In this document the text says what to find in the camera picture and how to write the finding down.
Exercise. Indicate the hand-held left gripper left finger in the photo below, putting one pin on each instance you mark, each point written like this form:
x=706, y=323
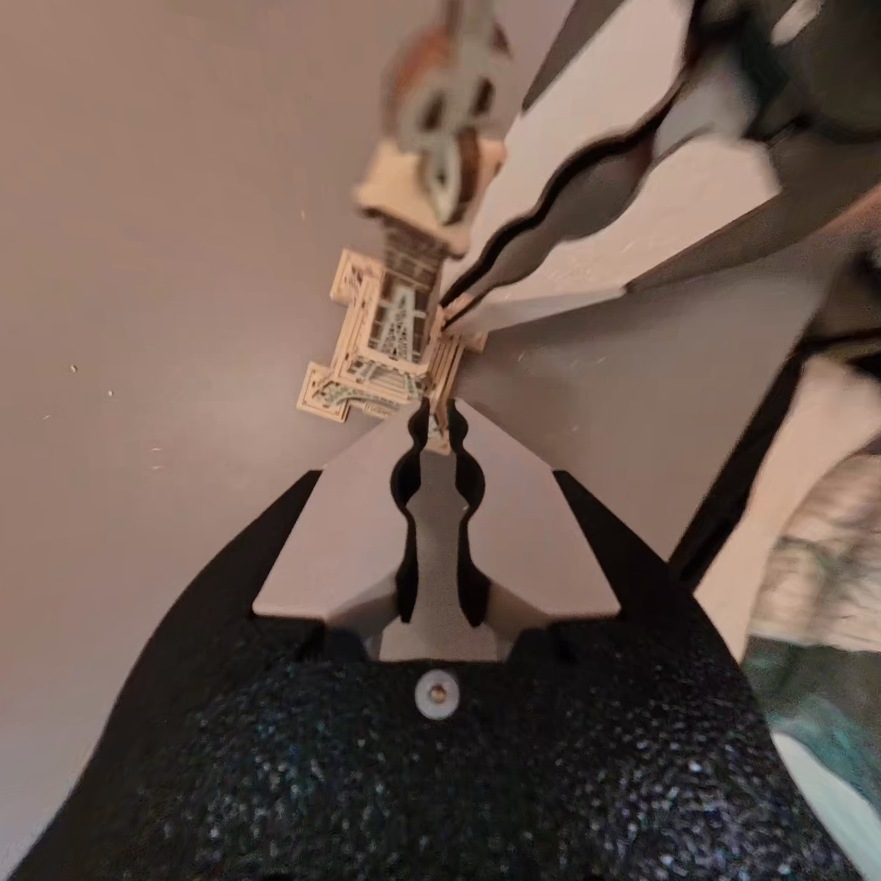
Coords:
x=330, y=537

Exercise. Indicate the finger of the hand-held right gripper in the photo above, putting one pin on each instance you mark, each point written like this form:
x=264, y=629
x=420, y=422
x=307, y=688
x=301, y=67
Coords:
x=674, y=220
x=550, y=137

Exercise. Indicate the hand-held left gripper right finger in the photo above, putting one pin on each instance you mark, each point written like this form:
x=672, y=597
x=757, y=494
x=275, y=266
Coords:
x=537, y=544

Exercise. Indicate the wooden tower model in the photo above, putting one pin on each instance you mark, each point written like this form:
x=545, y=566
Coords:
x=399, y=323

